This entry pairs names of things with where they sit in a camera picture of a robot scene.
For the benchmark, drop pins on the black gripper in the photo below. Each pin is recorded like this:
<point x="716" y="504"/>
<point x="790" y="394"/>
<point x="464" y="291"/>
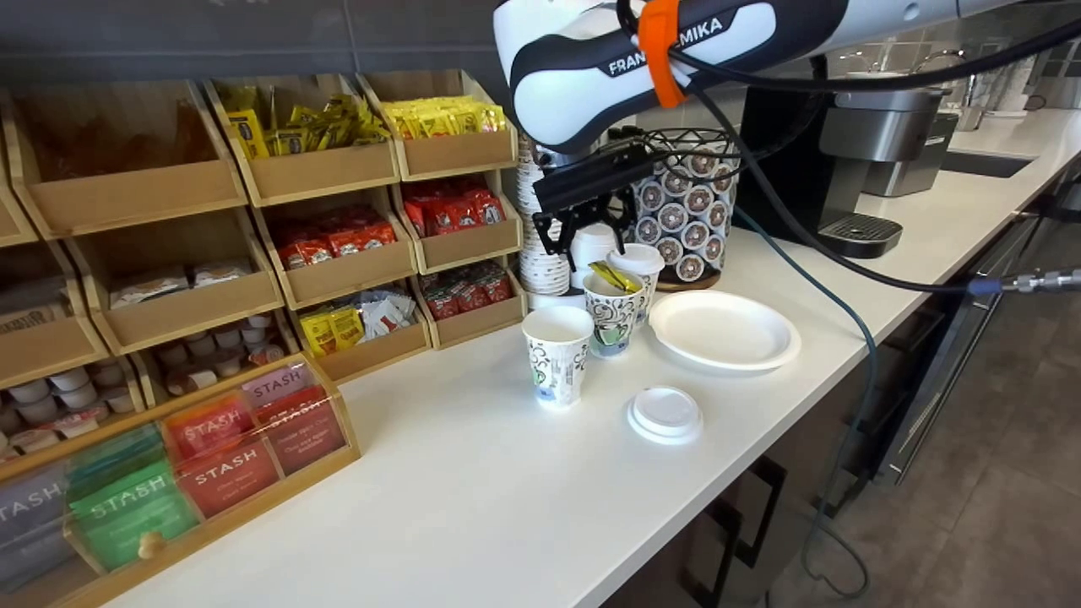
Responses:
<point x="593" y="173"/>

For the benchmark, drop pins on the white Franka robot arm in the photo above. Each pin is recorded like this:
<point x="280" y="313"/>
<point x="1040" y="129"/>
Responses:
<point x="576" y="87"/>

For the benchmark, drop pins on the white foam cup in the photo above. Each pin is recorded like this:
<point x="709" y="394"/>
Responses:
<point x="593" y="240"/>

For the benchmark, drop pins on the paper cup with white lid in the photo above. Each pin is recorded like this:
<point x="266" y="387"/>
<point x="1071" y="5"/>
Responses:
<point x="638" y="260"/>

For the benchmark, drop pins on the patterned paper cup with packets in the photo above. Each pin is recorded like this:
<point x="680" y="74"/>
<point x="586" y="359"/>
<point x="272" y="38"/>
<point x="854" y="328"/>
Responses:
<point x="613" y="322"/>

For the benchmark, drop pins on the K-cup carousel rack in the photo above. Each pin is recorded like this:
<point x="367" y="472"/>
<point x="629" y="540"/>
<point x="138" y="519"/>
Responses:
<point x="689" y="215"/>

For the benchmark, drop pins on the empty patterned paper cup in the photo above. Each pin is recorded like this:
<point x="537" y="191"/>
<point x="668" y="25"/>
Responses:
<point x="557" y="359"/>

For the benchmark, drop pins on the creamer cup pile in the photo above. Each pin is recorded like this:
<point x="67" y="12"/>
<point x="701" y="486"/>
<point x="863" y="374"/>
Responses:
<point x="62" y="403"/>
<point x="219" y="356"/>

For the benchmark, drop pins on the red sugar packet pile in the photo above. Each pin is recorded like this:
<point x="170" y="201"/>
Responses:
<point x="454" y="209"/>

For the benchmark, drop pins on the dark red packet pile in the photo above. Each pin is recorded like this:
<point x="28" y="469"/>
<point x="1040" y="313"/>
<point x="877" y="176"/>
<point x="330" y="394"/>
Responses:
<point x="466" y="291"/>

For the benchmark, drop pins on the white paper plate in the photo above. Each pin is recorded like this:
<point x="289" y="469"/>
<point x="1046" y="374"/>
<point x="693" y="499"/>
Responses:
<point x="725" y="333"/>

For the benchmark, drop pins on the yellow sweetener packet pile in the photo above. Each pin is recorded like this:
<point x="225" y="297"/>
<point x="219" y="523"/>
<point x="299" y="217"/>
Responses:
<point x="442" y="114"/>

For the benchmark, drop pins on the white lids on table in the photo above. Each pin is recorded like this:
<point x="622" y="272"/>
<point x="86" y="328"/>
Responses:
<point x="663" y="412"/>

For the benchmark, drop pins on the red tea packet pile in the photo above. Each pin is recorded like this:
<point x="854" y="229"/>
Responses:
<point x="336" y="240"/>

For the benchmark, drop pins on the wooden two-column bin rack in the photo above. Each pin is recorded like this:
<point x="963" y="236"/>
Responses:
<point x="340" y="171"/>

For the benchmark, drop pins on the yellow and white packet pile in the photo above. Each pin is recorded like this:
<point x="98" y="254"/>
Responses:
<point x="350" y="322"/>

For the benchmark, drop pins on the black coffee machine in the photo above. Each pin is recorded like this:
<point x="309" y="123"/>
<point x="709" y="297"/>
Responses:
<point x="865" y="139"/>

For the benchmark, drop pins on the yellow tea packet pile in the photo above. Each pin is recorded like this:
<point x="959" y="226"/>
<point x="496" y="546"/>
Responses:
<point x="306" y="123"/>

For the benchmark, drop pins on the grey drawer cabinet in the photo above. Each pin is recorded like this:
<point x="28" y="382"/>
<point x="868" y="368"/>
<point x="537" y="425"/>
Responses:
<point x="957" y="337"/>

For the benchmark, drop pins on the counter sink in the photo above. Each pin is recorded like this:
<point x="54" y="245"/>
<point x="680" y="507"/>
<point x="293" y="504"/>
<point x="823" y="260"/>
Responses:
<point x="985" y="164"/>

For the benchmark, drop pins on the red Stash tea packets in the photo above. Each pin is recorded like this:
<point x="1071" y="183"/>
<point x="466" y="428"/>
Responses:
<point x="240" y="450"/>

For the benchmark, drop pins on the metal faucet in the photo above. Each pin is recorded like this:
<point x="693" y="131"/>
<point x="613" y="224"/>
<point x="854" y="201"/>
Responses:
<point x="973" y="85"/>

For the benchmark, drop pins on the large wooden bin rack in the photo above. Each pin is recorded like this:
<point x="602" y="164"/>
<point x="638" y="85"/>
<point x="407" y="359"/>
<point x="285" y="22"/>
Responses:
<point x="136" y="192"/>

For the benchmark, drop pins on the wooden tea bag display box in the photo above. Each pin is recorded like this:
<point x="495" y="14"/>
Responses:
<point x="225" y="521"/>

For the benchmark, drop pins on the green Stash tea packets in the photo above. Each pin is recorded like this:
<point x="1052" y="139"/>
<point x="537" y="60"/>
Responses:
<point x="126" y="507"/>

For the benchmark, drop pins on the grey Stash tea packets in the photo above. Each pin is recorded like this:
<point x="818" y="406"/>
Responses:
<point x="35" y="523"/>

